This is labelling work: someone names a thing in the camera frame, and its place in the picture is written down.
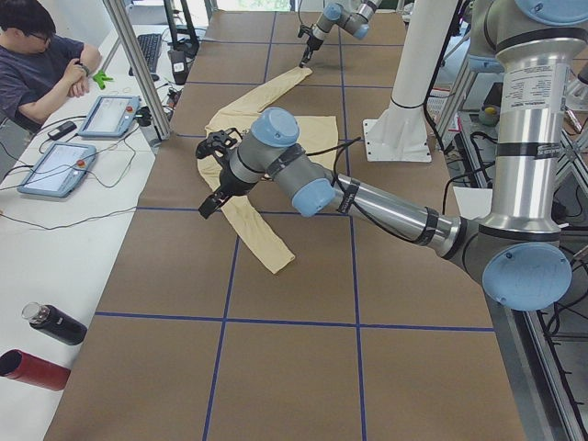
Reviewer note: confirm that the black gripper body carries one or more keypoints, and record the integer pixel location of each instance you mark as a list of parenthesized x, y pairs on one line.
[(312, 42), (227, 183)]

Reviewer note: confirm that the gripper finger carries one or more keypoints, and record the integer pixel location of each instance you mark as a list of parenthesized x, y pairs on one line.
[(211, 204), (306, 57)]

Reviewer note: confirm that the cream long-sleeve graphic shirt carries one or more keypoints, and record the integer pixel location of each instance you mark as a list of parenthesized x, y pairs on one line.
[(317, 134)]

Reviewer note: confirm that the far teach pendant tablet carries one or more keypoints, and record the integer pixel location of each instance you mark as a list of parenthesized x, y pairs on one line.
[(110, 117)]

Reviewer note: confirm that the teach pendant tablet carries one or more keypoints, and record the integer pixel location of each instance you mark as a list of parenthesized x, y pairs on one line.
[(59, 171), (110, 117)]

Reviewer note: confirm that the near teach pendant tablet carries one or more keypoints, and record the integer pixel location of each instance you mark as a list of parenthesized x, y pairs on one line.
[(59, 171)]

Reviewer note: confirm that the black keyboard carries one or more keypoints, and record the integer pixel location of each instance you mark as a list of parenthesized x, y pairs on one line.
[(150, 45)]

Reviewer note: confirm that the green plastic object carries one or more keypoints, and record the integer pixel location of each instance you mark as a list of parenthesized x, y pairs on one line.
[(101, 79)]

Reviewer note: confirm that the black phone on table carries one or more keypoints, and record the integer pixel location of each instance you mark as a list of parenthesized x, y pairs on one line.
[(62, 130)]

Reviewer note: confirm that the black water bottle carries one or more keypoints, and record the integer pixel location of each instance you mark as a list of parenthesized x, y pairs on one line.
[(53, 322)]

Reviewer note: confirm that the person in navy shirt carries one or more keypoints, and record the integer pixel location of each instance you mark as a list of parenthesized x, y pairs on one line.
[(40, 70)]

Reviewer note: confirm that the red water bottle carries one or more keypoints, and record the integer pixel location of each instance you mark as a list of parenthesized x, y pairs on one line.
[(32, 370)]

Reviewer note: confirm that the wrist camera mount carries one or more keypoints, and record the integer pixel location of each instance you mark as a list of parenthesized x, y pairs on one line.
[(305, 30), (219, 145)]

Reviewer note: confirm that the aluminium frame post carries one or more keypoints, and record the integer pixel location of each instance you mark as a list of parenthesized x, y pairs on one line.
[(128, 40)]

